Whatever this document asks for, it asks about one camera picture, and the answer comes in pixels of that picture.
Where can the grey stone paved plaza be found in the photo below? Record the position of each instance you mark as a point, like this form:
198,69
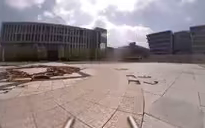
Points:
100,90

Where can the low dark building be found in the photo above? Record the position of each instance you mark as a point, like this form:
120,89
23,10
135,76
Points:
133,50

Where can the large grey gridded building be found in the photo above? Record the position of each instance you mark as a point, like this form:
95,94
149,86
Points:
50,35

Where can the dark grey block building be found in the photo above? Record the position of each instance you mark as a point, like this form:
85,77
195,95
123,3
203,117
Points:
203,38
182,41
160,41

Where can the robot's own part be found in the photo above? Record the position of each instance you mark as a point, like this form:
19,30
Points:
69,123
132,122

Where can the row of trees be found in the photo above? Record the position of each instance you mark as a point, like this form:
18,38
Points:
23,53

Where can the low grey wall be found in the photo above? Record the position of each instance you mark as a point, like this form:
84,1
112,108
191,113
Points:
183,58

